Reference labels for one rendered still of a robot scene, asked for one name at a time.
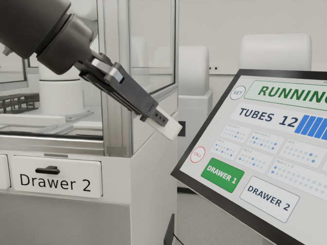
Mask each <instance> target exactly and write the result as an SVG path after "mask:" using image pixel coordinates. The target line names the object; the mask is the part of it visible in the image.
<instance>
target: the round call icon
mask: <svg viewBox="0 0 327 245"><path fill-rule="evenodd" d="M208 150H209V149H208V148H206V147H204V146H201V145H199V144H197V145H196V146H195V148H194V150H193V151H192V153H191V154H190V156H189V157H188V159H187V160H188V161H190V162H192V163H194V164H195V165H197V166H199V164H200V163H201V161H202V160H203V158H204V157H205V155H206V153H207V152H208Z"/></svg>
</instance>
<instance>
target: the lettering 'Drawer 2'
mask: <svg viewBox="0 0 327 245"><path fill-rule="evenodd" d="M22 175H24V174H20V179H21V185H28V184H29V183H30V179H29V177H28V176H27V175H24V176H26V177H27V178H28V183H27V184H23V183H22ZM34 179H36V178H32V183H33V186H34ZM40 179H41V180H43V182H39V183H38V185H39V186H40V183H44V185H43V186H40V187H46V186H45V180H44V179H43V178H39V180H40ZM47 180H48V183H49V186H50V188H51V187H52V184H53V183H54V187H55V188H57V184H58V180H57V181H56V185H55V182H54V180H53V179H52V182H51V185H50V182H49V179H47ZM83 181H88V185H87V187H88V186H89V185H90V181H89V180H87V179H84V180H83ZM62 182H66V183H67V184H62ZM73 183H76V181H73V182H72V181H71V190H72V189H73ZM60 185H61V188H63V186H62V185H67V186H68V182H67V181H66V180H62V181H61V183H60ZM87 187H85V188H84V189H83V191H89V192H90V190H86V188H87ZM63 189H68V188H63Z"/></svg>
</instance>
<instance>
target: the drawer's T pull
mask: <svg viewBox="0 0 327 245"><path fill-rule="evenodd" d="M35 172H36V173H40V174H51V175H57V174H59V173H60V171H59V170H58V169H57V166H48V167H46V168H36V169H35Z"/></svg>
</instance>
